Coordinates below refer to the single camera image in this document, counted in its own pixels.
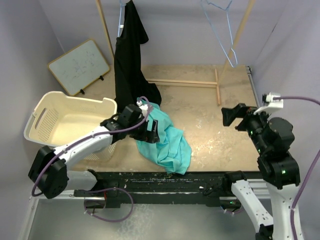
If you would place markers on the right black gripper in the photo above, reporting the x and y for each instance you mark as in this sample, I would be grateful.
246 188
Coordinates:
241 110

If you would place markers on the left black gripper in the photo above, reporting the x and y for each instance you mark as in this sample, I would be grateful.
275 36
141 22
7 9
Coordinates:
151 136

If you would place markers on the teal t shirt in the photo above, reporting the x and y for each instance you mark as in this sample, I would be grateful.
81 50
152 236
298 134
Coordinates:
172 152

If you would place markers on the black t shirt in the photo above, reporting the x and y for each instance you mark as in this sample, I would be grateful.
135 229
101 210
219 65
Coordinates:
130 82

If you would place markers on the light blue wire hanger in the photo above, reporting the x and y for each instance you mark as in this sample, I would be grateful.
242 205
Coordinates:
217 13

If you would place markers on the blue hanger with black shirt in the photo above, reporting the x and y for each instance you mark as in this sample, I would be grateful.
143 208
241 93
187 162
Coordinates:
121 17

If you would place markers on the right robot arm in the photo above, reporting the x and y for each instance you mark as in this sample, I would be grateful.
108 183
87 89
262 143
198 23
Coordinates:
272 138

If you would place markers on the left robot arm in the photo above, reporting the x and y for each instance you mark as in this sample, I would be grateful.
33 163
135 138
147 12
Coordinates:
51 170

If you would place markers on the cream plastic laundry basket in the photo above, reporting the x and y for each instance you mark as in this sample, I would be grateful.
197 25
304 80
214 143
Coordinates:
59 119

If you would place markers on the small framed whiteboard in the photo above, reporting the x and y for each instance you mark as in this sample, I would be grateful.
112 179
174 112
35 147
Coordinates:
78 68

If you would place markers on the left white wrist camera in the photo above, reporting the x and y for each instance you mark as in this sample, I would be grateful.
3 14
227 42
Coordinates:
146 108

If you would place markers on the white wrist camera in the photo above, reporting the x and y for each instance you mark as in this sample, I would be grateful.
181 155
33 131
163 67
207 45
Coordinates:
271 104
146 108

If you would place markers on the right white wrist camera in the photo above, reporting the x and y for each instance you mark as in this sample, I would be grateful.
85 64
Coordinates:
271 104

